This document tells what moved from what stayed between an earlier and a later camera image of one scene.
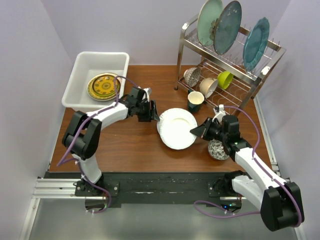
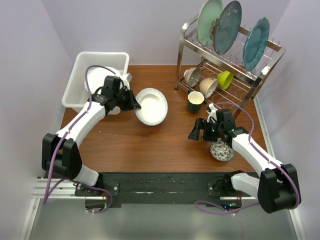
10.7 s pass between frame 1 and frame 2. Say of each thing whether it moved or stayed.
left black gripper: moved
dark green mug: stayed
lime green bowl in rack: stayed
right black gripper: stayed
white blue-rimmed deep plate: moved
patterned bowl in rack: stayed
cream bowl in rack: stayed
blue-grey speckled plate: stayed
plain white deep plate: moved
